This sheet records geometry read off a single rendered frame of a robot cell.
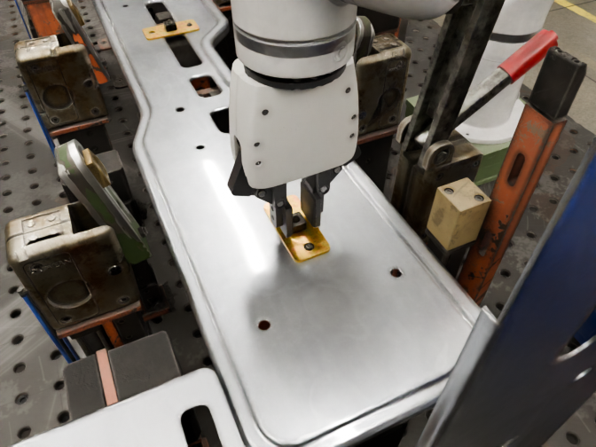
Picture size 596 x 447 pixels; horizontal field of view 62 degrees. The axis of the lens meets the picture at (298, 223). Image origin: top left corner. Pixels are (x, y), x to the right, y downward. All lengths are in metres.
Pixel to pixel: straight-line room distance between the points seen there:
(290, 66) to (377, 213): 0.22
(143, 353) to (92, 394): 0.05
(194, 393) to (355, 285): 0.16
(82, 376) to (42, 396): 0.35
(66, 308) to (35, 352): 0.32
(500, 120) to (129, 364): 0.81
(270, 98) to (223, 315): 0.19
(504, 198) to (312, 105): 0.19
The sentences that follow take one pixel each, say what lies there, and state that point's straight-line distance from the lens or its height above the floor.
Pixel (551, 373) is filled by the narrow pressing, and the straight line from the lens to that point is 0.21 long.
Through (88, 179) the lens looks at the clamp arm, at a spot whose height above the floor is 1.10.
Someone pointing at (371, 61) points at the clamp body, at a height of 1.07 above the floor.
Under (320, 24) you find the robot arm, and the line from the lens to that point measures 0.33.
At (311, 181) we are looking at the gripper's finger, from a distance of 0.46.
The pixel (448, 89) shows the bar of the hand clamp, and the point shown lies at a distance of 0.46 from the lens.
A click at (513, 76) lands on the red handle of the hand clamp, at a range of 0.52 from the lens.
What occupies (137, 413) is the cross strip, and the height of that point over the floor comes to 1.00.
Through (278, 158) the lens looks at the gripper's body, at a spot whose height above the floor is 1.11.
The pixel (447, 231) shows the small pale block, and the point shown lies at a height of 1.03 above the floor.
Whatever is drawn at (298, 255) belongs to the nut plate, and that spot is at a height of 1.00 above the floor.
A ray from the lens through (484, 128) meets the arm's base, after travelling 1.03.
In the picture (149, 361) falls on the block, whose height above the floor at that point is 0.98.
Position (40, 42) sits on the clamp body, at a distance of 0.79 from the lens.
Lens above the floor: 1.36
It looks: 47 degrees down
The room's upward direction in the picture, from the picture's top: straight up
